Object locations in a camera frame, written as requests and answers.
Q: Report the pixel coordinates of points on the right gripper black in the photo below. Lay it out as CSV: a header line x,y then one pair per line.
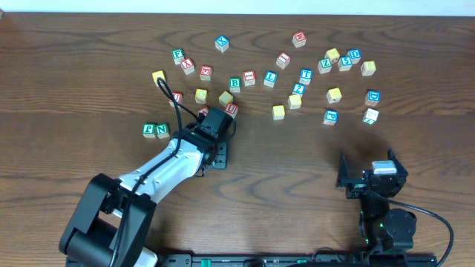
x,y
358,186

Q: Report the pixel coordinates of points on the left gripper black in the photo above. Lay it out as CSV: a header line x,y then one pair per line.
x,y
221,156

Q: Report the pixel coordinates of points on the yellow o block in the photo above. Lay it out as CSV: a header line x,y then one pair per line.
x,y
201,96
278,112

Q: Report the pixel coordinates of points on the green B block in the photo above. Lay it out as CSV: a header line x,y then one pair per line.
x,y
234,85

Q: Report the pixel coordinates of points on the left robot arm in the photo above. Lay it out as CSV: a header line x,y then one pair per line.
x,y
111,221

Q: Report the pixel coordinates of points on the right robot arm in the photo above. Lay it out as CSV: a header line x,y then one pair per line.
x,y
387,231

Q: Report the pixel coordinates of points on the red U block centre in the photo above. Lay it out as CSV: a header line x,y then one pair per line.
x,y
231,109

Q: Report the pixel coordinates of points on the red u block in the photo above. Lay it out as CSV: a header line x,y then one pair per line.
x,y
231,109
178,98

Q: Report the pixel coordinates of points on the red A block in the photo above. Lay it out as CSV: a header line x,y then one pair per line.
x,y
203,111

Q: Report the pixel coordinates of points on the green 7 block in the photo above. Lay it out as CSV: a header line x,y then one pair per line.
x,y
370,116

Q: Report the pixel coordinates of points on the yellow tilted block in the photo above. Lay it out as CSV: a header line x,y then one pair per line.
x,y
225,98

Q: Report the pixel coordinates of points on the green N block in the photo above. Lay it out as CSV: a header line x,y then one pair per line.
x,y
162,131

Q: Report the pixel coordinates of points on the blue P block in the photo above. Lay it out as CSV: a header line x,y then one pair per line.
x,y
330,117

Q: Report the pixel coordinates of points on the blue D block right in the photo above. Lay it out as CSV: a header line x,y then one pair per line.
x,y
372,98

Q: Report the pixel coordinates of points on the blue d block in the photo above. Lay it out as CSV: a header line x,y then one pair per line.
x,y
372,98
354,55

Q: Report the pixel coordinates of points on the red U block left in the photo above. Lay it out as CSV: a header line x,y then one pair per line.
x,y
178,98

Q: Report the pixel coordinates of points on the green J block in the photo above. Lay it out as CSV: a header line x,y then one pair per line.
x,y
148,130

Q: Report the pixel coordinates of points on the yellow K block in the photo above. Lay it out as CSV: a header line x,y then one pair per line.
x,y
334,95

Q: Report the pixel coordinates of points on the red I block centre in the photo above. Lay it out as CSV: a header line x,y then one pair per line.
x,y
249,78

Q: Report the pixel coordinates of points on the red i block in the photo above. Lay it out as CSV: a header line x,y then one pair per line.
x,y
249,78
283,60

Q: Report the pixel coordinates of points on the red E block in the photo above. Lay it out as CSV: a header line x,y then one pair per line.
x,y
205,73

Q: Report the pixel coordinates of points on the yellow S block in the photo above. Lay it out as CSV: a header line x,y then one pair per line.
x,y
294,101

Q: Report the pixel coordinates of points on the blue L block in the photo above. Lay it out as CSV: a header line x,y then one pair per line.
x,y
270,79

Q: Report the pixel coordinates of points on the yellow B block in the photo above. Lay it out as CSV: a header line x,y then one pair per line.
x,y
368,68

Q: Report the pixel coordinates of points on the blue 2 block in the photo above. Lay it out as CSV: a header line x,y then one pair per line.
x,y
298,89

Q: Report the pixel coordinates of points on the yellow block far left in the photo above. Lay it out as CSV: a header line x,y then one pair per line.
x,y
157,76

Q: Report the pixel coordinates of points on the blue 5 block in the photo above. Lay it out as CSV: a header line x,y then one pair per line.
x,y
344,63

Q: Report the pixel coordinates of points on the green F block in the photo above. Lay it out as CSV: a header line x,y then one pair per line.
x,y
178,56

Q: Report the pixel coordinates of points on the green Z block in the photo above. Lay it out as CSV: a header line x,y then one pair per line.
x,y
324,66

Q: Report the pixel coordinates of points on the blue X block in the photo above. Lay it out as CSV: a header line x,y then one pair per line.
x,y
222,43

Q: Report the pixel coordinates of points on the blue T block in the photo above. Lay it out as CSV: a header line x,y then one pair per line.
x,y
306,76

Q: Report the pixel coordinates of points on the red I block upper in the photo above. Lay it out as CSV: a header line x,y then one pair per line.
x,y
283,60

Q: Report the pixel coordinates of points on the blue D block upper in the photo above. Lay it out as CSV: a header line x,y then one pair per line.
x,y
354,55

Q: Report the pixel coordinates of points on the yellow block with picture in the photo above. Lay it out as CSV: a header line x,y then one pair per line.
x,y
332,55

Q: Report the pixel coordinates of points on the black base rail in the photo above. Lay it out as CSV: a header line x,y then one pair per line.
x,y
320,259

